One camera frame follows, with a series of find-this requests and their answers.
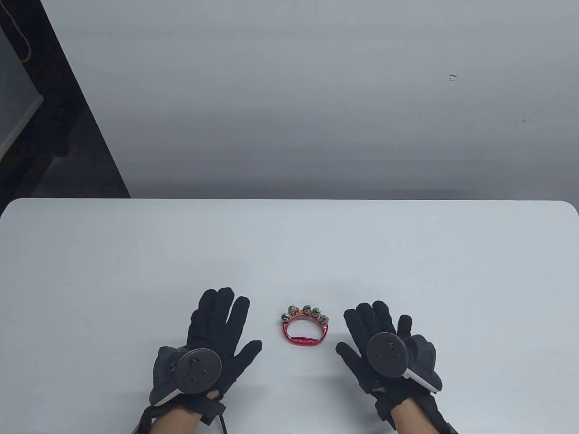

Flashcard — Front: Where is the person's left hand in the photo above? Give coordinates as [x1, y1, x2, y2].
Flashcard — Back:
[186, 288, 263, 404]

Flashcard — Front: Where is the person's right hand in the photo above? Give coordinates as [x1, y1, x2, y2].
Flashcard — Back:
[336, 301, 441, 408]

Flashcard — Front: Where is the red handbell with metal bells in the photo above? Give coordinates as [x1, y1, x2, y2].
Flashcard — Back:
[280, 304, 330, 347]

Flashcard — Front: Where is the person's right forearm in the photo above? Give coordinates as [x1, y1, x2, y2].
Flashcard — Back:
[390, 402, 438, 434]

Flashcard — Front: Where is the person's left forearm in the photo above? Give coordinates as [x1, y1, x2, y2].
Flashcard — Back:
[148, 400, 205, 434]

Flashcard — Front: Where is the black and white right controller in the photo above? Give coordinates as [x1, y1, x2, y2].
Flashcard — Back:
[366, 332, 443, 393]

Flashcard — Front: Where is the black and white controller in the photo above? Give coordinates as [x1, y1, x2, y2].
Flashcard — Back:
[149, 346, 223, 406]
[366, 332, 443, 393]

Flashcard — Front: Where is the black and white left controller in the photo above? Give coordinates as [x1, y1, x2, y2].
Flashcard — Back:
[149, 346, 223, 406]

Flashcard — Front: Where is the black right wrist strap mount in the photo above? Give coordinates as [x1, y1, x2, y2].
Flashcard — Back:
[375, 392, 460, 434]

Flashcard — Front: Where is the thin white cable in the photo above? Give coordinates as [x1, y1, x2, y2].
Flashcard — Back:
[0, 0, 31, 62]

